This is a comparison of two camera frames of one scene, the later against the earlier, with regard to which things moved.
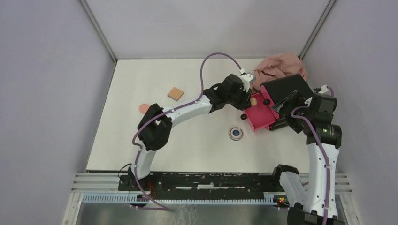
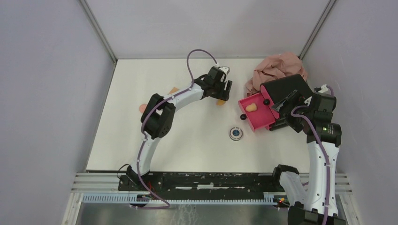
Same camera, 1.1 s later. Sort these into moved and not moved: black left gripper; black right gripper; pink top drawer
Moved: black left gripper
Not moved: pink top drawer; black right gripper
